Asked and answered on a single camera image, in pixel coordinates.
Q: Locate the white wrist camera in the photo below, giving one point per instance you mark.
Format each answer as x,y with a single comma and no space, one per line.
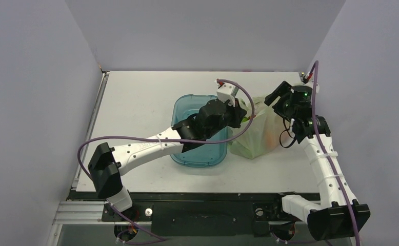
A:
226,92
311,80

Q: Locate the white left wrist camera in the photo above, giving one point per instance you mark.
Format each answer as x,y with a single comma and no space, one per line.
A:
226,92

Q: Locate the light green plastic bag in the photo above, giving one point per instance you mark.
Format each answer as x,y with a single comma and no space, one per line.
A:
251,144

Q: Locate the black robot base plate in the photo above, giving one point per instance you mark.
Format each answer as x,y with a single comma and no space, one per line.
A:
196,214

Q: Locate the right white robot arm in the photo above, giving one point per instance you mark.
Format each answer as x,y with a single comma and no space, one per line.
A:
339,213

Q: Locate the teal plastic tub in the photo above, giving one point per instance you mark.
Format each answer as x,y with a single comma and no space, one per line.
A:
205,155

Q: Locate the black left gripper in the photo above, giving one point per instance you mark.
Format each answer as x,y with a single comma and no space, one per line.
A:
237,113

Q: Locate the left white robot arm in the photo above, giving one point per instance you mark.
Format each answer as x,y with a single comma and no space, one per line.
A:
108,164

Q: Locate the orange fake fruit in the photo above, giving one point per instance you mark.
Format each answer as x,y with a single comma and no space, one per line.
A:
271,141

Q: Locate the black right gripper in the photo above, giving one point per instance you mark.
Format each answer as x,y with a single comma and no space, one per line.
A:
280,98

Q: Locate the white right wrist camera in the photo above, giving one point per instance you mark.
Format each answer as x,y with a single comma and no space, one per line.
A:
311,80

